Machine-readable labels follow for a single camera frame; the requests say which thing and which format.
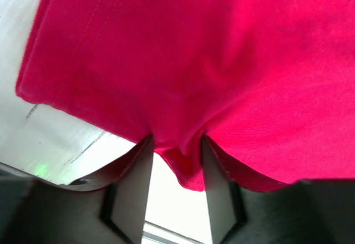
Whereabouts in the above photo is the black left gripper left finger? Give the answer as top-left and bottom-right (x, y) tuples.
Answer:
(1, 136), (154, 243)

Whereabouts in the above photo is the crimson pink t-shirt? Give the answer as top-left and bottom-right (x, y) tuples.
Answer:
(16, 0), (354, 191)

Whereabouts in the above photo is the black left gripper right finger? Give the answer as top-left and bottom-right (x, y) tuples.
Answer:
(201, 136), (354, 243)

